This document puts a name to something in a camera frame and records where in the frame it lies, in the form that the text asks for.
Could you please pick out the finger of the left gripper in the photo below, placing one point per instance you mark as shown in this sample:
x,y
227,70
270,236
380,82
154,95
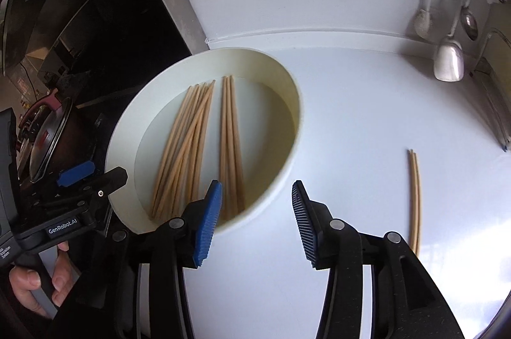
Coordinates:
x,y
102,185
73,175

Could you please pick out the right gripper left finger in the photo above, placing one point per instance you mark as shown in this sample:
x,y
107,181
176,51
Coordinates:
x,y
181,242

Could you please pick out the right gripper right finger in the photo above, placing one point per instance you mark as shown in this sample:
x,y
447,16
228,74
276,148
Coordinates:
x,y
406,303

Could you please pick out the person's left hand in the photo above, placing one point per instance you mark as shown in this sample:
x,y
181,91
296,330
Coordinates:
x,y
41,292

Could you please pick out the dark pot with lid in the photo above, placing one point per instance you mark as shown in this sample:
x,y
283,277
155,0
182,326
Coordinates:
x,y
66,138

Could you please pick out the white round bowl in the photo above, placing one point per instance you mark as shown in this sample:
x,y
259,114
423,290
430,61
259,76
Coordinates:
x,y
269,112

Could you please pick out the metal spatula hanging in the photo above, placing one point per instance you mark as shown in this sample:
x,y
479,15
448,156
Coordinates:
x,y
449,61

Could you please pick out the white dish brush hanging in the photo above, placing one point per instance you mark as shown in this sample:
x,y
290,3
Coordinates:
x,y
423,20

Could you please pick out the metal ladle hanging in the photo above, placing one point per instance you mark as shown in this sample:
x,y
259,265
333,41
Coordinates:
x,y
469,21

